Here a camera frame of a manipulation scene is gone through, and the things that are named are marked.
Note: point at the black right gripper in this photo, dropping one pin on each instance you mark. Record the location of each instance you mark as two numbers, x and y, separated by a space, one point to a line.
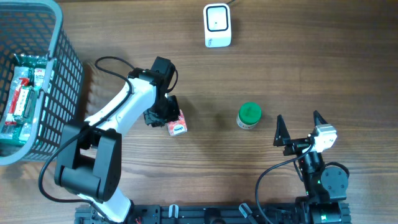
283 135

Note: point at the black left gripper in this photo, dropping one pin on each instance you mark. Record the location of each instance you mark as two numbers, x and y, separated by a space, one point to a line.
150 119

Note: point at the red and white tissue pack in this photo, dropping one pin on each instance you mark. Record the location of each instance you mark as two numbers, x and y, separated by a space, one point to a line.
179 126

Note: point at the green lid white jar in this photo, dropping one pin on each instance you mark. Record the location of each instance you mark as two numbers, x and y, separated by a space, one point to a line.
249 115

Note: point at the green 3M sponge package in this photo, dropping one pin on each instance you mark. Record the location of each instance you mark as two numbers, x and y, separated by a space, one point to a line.
31 67

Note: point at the red stick packet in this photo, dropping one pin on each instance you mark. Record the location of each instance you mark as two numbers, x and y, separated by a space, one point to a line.
14 95

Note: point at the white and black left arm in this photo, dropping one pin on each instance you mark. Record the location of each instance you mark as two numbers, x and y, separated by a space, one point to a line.
90 155

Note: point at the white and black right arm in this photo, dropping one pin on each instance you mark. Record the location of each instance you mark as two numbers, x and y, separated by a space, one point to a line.
325 183

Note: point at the white barcode scanner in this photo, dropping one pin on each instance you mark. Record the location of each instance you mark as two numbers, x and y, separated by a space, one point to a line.
217 25

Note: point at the grey plastic mesh basket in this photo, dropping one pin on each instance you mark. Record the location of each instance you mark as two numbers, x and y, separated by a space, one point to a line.
36 28

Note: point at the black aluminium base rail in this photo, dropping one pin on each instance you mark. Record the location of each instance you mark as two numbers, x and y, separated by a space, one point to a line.
244 213

